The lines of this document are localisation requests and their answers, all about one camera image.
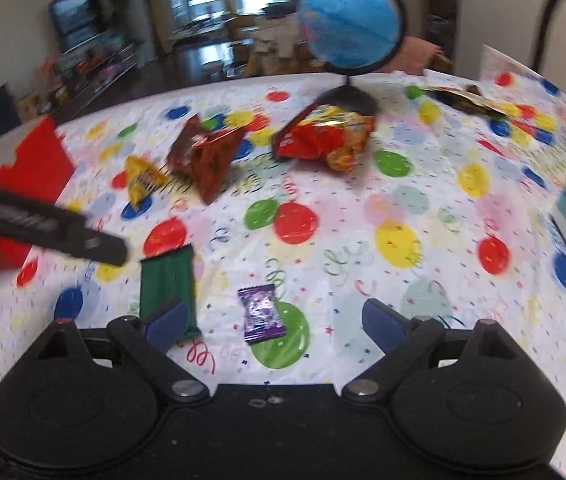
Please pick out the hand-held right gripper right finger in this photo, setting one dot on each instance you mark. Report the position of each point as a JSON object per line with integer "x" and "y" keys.
{"x": 385, "y": 325}

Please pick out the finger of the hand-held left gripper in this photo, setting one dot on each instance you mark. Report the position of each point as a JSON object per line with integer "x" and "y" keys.
{"x": 100, "y": 247}

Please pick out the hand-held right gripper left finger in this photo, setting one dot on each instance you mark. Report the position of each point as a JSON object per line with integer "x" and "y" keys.
{"x": 165, "y": 325}

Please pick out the green snack packet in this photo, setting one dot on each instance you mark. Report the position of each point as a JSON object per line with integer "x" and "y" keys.
{"x": 168, "y": 280}

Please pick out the red and white cardboard box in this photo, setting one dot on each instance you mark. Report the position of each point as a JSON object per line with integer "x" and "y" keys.
{"x": 33, "y": 160}

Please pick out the yellow snack packet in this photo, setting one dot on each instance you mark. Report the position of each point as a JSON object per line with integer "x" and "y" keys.
{"x": 143, "y": 177}

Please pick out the purple candy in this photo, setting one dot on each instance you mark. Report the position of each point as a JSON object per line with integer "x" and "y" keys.
{"x": 258, "y": 312}

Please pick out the brown snack bag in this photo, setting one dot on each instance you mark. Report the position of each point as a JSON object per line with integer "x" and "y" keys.
{"x": 208, "y": 160}

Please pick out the red snack bag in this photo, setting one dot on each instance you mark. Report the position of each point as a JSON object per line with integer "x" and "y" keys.
{"x": 323, "y": 135}

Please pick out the balloon print tablecloth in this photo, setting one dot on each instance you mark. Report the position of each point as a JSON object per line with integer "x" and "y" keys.
{"x": 413, "y": 200}

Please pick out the dark television cabinet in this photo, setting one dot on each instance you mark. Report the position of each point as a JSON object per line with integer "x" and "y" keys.
{"x": 93, "y": 67}

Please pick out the flat screen television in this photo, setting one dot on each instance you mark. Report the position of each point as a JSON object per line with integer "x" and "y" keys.
{"x": 78, "y": 17}

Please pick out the brown gold snack packet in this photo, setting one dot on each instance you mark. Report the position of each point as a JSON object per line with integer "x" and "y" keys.
{"x": 463, "y": 100}

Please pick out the sofa with cream cover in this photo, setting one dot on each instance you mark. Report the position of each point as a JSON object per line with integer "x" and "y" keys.
{"x": 273, "y": 45}

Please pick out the pink cloth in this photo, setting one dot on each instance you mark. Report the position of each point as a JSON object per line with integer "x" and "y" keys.
{"x": 423, "y": 52}

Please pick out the blue desk globe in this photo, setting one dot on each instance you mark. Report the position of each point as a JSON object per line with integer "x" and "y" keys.
{"x": 348, "y": 20}

